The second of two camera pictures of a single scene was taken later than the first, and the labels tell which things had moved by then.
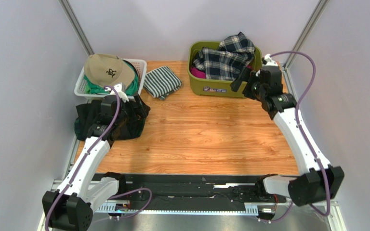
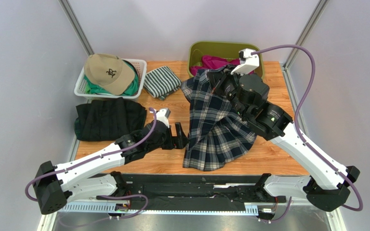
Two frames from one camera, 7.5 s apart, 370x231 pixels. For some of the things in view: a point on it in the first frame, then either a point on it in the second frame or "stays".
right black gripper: [246, 83] -> [218, 81]
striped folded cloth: [160, 82] stays
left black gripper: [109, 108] -> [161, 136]
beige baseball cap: [104, 70] stays
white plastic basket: [81, 90] stays
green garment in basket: [91, 87] stays
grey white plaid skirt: [226, 62] -> [218, 136]
